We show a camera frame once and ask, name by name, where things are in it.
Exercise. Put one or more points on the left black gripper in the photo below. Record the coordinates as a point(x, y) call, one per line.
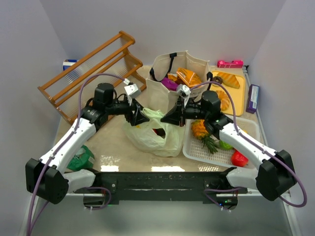
point(133, 112)

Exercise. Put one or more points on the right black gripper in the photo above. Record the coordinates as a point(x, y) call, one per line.
point(182, 114)

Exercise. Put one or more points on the light green plastic bag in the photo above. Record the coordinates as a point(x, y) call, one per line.
point(145, 139)

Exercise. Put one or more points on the dark mangosteen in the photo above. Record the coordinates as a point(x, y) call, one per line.
point(162, 133)

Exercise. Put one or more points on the purple snack packet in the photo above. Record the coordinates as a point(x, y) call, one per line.
point(169, 84)

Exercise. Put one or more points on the beige canvas tote bag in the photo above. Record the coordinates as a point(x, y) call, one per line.
point(159, 97)

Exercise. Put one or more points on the orange snack packet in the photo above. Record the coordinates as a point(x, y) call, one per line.
point(185, 77)

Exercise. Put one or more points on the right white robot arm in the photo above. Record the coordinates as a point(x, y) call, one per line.
point(274, 171)

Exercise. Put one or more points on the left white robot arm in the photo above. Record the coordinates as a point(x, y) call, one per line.
point(46, 177)

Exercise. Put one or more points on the orange pineapple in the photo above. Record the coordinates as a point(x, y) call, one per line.
point(200, 133)

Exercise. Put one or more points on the white plastic basket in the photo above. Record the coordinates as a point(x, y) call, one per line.
point(194, 149)

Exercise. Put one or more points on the green custard apple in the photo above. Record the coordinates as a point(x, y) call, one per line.
point(225, 146)

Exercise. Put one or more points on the chocolate donut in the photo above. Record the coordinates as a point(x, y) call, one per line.
point(218, 79)

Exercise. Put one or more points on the croissant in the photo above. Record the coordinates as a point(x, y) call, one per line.
point(229, 80)

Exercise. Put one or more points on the dark green plastic bag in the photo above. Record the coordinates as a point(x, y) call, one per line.
point(83, 159)

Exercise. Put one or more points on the yellow tray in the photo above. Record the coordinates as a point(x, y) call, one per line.
point(237, 94)

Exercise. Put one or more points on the pink box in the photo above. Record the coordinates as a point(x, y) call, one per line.
point(230, 64)

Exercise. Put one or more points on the brown wooden rack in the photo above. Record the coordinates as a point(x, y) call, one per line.
point(109, 63)

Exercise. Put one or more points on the purple box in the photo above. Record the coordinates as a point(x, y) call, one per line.
point(253, 97)

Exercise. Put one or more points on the blue white carton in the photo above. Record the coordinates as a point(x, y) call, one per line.
point(68, 63)

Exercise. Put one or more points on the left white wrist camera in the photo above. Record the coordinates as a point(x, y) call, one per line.
point(132, 91)

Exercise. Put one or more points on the glazed ring bread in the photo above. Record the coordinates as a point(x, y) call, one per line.
point(224, 100)

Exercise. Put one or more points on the black base frame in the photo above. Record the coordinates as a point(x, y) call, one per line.
point(205, 187)

